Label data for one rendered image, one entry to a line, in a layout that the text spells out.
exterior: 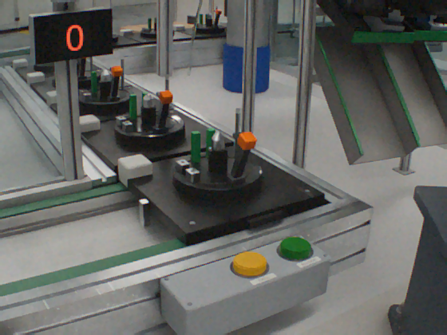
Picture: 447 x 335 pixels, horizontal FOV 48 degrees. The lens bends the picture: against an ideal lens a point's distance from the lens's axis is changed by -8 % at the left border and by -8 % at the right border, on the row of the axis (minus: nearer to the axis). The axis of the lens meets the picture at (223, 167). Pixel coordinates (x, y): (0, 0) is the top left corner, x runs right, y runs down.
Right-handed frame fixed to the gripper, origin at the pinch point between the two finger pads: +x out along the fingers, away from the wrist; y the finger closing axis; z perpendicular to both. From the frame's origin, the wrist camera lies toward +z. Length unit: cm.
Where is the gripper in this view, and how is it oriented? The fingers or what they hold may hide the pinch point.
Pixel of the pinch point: (389, 3)
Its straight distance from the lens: 91.1
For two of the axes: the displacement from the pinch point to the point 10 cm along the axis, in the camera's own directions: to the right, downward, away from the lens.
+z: -0.2, -9.9, -1.6
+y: -9.5, 0.6, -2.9
